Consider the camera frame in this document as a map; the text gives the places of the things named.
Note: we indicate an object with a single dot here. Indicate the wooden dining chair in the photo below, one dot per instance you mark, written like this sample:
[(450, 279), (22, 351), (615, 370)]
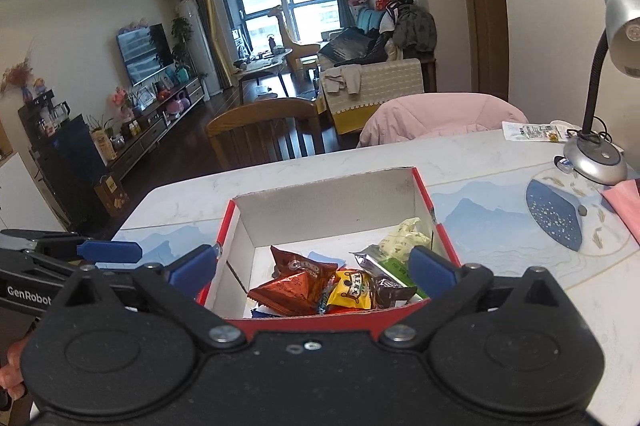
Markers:
[(264, 132)]

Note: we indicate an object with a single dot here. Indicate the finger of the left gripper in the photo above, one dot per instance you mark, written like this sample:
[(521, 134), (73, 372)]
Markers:
[(112, 252), (54, 244)]

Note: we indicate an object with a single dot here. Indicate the brown paper gift bag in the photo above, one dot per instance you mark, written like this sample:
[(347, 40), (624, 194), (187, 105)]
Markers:
[(112, 195)]

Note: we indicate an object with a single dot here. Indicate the white standing air conditioner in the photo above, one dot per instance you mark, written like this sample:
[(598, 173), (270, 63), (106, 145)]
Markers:
[(199, 48)]

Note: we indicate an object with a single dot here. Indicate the person's hand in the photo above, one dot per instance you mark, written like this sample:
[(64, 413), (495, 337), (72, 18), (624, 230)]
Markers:
[(11, 377)]

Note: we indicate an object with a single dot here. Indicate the pink padded chair cover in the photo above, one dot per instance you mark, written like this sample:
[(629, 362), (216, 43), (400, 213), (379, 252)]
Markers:
[(446, 114)]

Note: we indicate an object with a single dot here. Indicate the sofa with cream throw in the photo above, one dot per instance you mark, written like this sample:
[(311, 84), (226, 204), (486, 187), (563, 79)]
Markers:
[(389, 53)]

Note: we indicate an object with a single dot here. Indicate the green snack bar packet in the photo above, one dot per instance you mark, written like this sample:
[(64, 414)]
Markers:
[(388, 269)]

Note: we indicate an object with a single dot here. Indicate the dark brown snack packet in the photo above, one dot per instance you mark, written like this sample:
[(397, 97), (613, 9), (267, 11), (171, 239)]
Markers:
[(387, 293)]

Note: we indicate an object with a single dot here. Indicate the wooden tv console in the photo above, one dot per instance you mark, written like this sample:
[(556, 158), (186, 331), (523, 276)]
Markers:
[(147, 131)]

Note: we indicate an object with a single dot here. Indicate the pale yellow snack bag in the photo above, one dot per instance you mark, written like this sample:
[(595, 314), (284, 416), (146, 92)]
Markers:
[(399, 243)]

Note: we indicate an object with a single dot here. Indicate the yellow sesame snack packet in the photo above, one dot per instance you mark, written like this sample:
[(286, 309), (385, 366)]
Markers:
[(351, 289)]

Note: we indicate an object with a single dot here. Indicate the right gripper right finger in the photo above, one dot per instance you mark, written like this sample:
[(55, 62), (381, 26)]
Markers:
[(453, 292)]

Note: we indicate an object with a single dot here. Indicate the red cardboard box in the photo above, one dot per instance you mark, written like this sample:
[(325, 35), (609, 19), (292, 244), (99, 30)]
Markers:
[(334, 218)]

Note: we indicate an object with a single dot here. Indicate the orange-brown triangular snack bag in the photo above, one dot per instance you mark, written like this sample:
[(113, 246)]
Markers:
[(298, 286)]

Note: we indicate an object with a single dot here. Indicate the light blue biscuit packet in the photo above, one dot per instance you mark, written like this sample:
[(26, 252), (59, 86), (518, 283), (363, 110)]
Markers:
[(326, 259)]

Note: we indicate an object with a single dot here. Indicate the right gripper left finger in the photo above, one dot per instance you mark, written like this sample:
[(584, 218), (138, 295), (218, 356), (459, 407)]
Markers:
[(173, 292)]

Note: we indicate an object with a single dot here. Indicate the wooden coffee table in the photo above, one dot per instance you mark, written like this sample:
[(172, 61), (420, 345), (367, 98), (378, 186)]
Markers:
[(261, 68)]

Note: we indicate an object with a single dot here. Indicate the wall television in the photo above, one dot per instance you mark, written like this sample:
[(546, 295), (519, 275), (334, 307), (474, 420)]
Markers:
[(145, 51)]

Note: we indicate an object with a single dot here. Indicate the white storage cabinet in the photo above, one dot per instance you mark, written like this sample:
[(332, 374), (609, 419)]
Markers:
[(22, 205)]

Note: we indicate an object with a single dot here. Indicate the dark blue cabinet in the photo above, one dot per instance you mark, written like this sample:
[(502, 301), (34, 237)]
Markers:
[(70, 164)]

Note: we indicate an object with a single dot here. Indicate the white paper leaflet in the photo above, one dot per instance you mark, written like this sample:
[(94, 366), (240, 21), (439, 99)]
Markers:
[(554, 132)]

